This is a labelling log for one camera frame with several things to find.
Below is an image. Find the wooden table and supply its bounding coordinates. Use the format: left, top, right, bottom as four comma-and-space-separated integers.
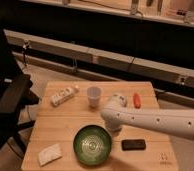
22, 81, 178, 171

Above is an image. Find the green ceramic bowl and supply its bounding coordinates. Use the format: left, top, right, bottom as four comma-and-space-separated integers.
73, 125, 112, 166

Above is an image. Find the black office chair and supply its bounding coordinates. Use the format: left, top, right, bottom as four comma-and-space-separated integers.
0, 27, 39, 153

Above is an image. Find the black smartphone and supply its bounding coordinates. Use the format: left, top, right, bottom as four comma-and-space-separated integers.
121, 139, 146, 151

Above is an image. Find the orange carrot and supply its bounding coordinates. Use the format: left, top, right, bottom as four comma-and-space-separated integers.
133, 93, 141, 109

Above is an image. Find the translucent plastic cup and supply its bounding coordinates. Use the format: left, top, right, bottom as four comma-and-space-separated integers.
87, 86, 102, 108

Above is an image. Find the white squeeze bottle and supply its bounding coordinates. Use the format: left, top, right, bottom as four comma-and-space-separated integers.
50, 86, 79, 107

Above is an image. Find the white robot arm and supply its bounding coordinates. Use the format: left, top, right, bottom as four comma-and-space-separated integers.
101, 93, 194, 140

